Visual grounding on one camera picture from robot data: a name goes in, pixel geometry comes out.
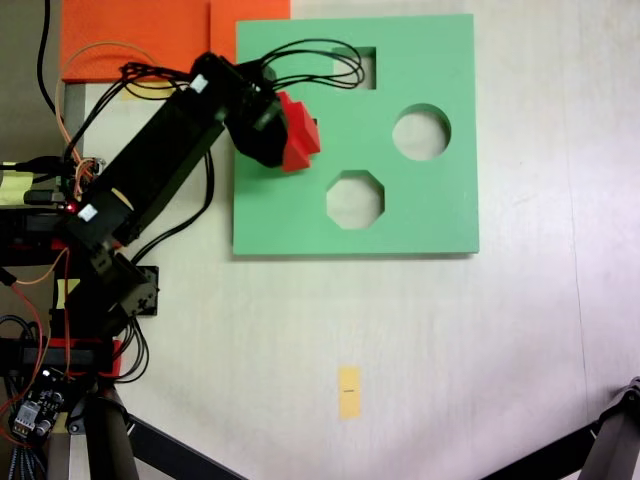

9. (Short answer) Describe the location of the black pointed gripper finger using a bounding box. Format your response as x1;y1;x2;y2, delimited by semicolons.
233;123;288;170

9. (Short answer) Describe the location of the red cross-shaped block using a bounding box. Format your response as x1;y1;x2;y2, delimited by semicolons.
276;90;322;174

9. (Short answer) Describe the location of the large orange foam block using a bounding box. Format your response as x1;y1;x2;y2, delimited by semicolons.
60;0;212;83

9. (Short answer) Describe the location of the wide yellow tape strip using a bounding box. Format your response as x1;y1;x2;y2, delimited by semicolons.
121;82;177;102

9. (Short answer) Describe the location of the green shape sorter board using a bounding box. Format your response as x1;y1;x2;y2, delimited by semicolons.
231;13;481;259

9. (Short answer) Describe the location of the small yellow tape piece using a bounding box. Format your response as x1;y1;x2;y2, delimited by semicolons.
55;278;82;310

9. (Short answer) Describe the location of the yellow sticky note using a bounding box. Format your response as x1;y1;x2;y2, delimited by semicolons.
0;171;34;205

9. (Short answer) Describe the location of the red and black table clamp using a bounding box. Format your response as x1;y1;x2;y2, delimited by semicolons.
0;208;74;252
0;337;124;379

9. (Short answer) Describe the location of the yellow tape marker with print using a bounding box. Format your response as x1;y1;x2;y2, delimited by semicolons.
338;365;362;421

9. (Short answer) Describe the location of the thin black tripod strut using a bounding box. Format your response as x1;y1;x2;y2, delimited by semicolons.
122;412;247;480
478;422;601;480

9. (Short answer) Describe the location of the thick black tripod leg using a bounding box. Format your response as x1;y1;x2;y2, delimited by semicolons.
579;375;640;480
79;392;140;480

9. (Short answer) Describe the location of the black circuit board with capacitors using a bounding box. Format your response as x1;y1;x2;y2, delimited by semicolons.
8;368;67;443

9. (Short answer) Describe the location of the black twin wire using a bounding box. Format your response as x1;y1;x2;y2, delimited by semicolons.
63;60;218;265

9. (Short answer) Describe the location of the black looping gripper wire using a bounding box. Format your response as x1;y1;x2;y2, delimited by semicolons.
258;39;365;92

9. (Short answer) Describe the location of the circuit board with plugged cables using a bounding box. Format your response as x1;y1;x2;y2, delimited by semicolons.
56;156;107;204

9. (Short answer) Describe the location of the thin orange wire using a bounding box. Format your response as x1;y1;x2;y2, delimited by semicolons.
54;41;155;187

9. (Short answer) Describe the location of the thick black cable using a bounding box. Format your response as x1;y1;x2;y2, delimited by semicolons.
36;0;58;115

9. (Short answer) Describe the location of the black USB cable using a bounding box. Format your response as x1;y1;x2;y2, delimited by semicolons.
0;156;62;175

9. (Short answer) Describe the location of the black wire loop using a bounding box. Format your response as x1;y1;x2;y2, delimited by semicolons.
117;317;151;384

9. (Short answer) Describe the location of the braided blue-white cable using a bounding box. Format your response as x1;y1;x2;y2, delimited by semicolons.
3;443;37;480

